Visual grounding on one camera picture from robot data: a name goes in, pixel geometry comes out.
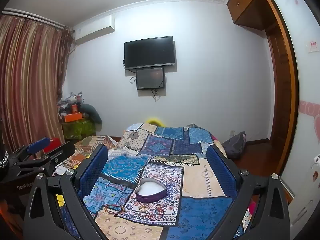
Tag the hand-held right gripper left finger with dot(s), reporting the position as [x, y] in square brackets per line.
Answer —
[93, 170]

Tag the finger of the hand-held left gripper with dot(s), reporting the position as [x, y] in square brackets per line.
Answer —
[37, 145]
[63, 151]

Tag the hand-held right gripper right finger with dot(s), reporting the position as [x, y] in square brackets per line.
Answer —
[221, 172]

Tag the purple heart-shaped box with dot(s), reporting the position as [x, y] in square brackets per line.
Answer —
[150, 198]

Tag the gold bangle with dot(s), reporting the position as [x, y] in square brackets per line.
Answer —
[143, 214]

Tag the large red box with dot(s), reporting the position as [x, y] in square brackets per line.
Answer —
[53, 142]

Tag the green cloth-covered table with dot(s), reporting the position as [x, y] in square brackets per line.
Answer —
[77, 130]

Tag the dark grey backpack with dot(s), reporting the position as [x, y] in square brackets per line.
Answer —
[233, 146]

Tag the dark cloth with white trim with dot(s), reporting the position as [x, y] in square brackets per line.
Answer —
[3, 158]

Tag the flat orange box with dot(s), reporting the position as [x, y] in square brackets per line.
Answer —
[73, 117]

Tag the small red box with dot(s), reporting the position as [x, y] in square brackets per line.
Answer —
[74, 108]

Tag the pink cloth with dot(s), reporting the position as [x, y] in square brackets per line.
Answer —
[252, 206]

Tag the pile of clutter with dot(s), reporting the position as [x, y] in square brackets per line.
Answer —
[72, 97]

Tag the blue patchwork blanket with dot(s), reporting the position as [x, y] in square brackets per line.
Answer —
[165, 145]

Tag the striped brown curtain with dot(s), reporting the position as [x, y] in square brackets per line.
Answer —
[30, 80]

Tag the yellow round object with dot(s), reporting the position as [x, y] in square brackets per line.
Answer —
[153, 120]

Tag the brown wooden door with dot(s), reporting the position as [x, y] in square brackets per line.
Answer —
[276, 92]

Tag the small black monitor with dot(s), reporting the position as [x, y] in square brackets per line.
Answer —
[150, 78]

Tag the white wardrobe door with hearts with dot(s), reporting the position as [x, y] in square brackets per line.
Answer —
[307, 92]

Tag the red and white label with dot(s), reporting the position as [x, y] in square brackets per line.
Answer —
[313, 46]

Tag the wooden overhead cabinet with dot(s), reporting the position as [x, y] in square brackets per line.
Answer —
[242, 2]

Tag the white wall outlet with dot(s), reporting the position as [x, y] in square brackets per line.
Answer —
[232, 132]

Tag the wooden wardrobe frame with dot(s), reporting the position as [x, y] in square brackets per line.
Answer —
[291, 92]

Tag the white wall air conditioner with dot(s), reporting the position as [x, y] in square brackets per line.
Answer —
[95, 30]

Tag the white curtain rail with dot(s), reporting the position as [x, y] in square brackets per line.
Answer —
[37, 17]

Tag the black wall television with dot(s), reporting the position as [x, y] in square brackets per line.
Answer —
[150, 52]

